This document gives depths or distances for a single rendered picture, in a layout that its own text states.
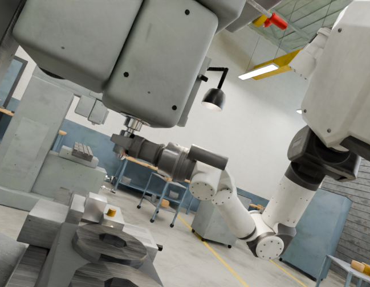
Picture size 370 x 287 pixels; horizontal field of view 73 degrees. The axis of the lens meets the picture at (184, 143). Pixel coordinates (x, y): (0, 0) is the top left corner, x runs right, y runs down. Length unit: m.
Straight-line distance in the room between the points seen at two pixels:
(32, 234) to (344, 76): 0.75
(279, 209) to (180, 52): 0.48
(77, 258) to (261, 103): 8.84
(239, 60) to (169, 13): 8.13
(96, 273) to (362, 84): 0.47
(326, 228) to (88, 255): 6.24
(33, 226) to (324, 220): 6.11
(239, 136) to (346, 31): 8.01
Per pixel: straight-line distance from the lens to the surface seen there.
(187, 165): 0.61
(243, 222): 0.72
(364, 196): 9.04
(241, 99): 8.58
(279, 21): 0.79
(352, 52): 0.54
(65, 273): 0.28
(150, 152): 0.62
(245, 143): 8.64
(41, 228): 0.73
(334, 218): 6.42
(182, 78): 0.62
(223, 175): 0.69
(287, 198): 0.73
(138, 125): 0.66
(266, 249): 0.75
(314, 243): 6.50
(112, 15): 0.60
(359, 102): 0.52
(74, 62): 0.57
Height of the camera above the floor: 1.24
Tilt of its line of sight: 5 degrees up
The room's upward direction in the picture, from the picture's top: 22 degrees clockwise
